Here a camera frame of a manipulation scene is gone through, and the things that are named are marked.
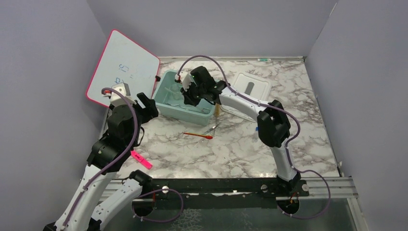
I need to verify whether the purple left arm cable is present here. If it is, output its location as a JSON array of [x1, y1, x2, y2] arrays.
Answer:
[[62, 87, 184, 231]]

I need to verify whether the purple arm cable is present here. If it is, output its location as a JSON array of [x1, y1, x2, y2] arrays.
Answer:
[[62, 87, 184, 231], [177, 54, 332, 220]]

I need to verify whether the pink highlighter marker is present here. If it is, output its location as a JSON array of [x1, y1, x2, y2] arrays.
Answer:
[[130, 150, 153, 170]]

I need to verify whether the red plastic dropper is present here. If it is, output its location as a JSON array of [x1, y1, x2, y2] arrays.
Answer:
[[183, 132, 213, 140]]

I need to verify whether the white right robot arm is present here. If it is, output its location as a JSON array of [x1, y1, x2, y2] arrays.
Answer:
[[175, 66, 300, 196]]

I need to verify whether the small clear glass jar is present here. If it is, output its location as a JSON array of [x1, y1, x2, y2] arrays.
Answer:
[[170, 83, 182, 100]]

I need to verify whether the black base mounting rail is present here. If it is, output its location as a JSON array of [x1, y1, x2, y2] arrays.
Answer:
[[88, 170, 310, 211]]

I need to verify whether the pink framed whiteboard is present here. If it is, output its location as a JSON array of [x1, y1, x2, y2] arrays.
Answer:
[[86, 30, 160, 107]]

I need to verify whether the white plastic bin lid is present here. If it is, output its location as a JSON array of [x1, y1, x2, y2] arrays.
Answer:
[[220, 71, 272, 123]]

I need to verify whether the teal plastic bin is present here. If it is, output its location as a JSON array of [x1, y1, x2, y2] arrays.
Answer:
[[153, 70, 215, 126]]

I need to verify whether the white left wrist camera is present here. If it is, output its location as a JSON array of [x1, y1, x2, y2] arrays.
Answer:
[[110, 83, 136, 107]]

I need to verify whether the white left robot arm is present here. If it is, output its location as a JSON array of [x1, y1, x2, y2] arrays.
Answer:
[[44, 89, 158, 231]]

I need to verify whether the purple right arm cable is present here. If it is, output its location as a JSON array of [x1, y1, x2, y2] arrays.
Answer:
[[177, 54, 332, 220]]

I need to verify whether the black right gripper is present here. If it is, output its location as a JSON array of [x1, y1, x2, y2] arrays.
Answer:
[[179, 81, 205, 108]]

